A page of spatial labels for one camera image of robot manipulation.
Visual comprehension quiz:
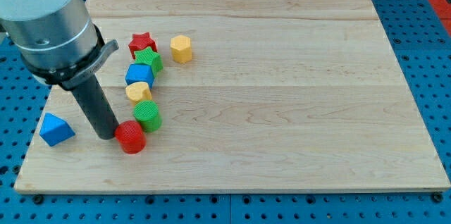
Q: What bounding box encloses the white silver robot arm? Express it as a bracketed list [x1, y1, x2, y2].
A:
[1, 0, 118, 90]

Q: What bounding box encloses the wooden board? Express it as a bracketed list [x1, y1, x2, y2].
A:
[15, 0, 450, 194]

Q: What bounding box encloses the green star block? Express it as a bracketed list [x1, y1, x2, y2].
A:
[134, 47, 163, 77]

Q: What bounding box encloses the red star block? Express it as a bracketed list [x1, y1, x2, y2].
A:
[128, 32, 158, 59]

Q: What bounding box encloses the yellow hexagon block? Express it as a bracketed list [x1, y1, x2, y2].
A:
[171, 35, 192, 63]

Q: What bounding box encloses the green cylinder block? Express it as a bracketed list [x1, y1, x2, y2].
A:
[133, 100, 162, 132]

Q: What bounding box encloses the yellow heart block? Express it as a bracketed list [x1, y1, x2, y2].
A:
[125, 82, 153, 106]

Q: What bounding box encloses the blue cube block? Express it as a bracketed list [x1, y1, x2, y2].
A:
[125, 64, 154, 89]

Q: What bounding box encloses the red cylinder block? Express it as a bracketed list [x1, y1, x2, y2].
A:
[114, 120, 146, 154]

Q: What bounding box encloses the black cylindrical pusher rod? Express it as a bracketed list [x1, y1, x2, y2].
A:
[71, 75, 119, 139]

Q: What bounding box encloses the blue triangle block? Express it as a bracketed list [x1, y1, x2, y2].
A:
[39, 113, 75, 147]

